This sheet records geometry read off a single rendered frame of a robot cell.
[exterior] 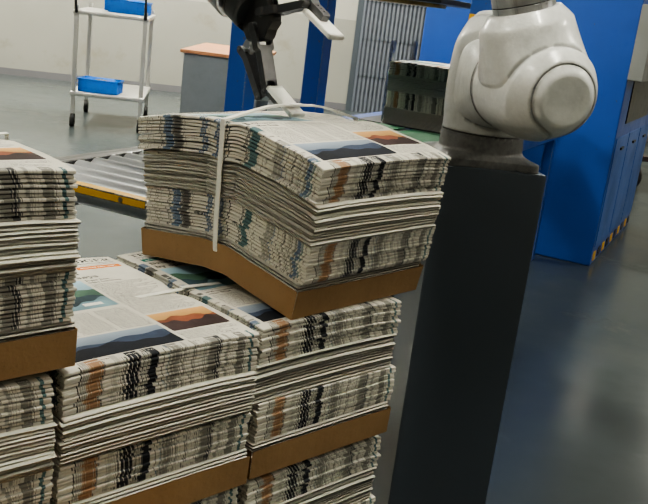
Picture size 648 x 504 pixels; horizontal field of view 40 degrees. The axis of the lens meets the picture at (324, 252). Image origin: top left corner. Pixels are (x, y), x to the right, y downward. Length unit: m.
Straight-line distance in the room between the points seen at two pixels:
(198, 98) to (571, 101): 6.66
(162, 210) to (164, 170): 0.06
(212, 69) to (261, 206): 6.69
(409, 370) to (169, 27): 9.77
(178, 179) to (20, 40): 10.14
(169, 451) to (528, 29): 0.82
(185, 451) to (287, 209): 0.34
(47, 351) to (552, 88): 0.83
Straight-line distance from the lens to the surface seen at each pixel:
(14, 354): 0.99
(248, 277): 1.28
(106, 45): 11.35
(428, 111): 3.79
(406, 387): 1.74
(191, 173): 1.36
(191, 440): 1.19
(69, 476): 1.10
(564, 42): 1.47
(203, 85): 7.94
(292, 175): 1.20
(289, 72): 11.37
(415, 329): 1.70
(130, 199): 1.91
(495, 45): 1.47
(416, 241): 1.38
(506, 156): 1.68
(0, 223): 0.94
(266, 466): 1.30
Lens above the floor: 1.25
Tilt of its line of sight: 15 degrees down
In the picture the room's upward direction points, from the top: 7 degrees clockwise
